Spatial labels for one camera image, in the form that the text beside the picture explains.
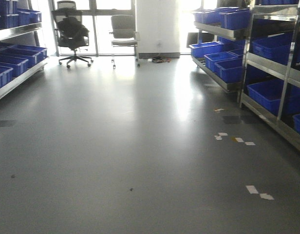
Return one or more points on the right far steel shelf rack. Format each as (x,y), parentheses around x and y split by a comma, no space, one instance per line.
(220,43)

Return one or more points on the steel shelf rack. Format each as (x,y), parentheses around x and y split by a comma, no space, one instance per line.
(271,67)
(220,43)
(21,55)

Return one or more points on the right near steel shelf rack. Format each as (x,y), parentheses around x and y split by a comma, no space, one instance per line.
(271,67)

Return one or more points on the left steel shelf rack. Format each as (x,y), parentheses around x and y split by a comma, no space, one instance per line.
(21,55)

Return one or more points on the grey office chair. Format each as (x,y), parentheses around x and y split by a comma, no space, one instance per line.
(123,34)

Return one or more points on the black mesh office chair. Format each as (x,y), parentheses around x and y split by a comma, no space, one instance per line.
(70,31)

